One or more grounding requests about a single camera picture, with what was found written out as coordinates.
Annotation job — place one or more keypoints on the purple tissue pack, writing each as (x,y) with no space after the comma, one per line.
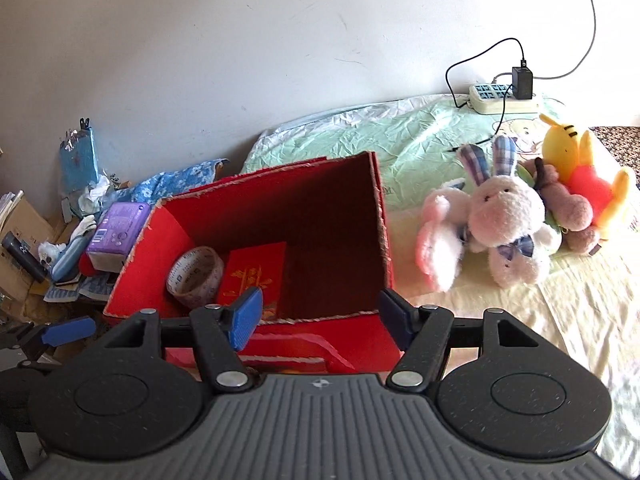
(117,230)

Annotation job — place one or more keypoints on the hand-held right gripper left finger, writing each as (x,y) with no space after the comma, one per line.
(245,317)

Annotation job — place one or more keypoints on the blue foil bag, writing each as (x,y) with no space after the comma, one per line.
(80,160)

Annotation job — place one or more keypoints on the red envelope with gold print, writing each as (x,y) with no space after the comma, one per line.
(255,270)

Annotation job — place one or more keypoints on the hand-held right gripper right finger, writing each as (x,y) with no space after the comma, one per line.
(395,320)

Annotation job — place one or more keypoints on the white power strip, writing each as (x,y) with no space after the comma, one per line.
(487,100)

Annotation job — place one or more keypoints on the pink and white plush toy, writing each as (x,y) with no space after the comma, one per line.
(440,240)

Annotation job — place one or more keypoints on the black rectangular device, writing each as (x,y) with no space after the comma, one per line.
(22,255)

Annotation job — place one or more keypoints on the crumpled white plastic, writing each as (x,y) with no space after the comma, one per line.
(95,192)

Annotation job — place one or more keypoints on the dark patterned cloth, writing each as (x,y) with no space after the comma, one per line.
(620,142)

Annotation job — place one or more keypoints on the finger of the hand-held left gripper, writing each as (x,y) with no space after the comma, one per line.
(67,332)

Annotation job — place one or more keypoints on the brown plush toy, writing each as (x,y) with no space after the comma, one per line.
(570,210)

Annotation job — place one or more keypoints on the red cardboard box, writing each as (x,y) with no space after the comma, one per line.
(325,210)

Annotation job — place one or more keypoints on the yellow bear plush red shirt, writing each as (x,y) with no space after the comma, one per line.
(590,185)

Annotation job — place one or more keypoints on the clear tape roll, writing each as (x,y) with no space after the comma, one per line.
(192,280)

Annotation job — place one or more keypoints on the green printed bed sheet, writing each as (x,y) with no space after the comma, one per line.
(350,135)

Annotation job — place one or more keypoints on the blue floral cloth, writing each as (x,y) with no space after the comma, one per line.
(165,182)

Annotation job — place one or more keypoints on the brown cardboard box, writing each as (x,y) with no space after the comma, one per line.
(25,220)

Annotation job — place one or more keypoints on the pale yellow blanket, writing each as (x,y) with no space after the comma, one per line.
(575,320)

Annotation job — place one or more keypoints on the white rabbit plush plaid ears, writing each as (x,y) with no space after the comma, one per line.
(505,210)

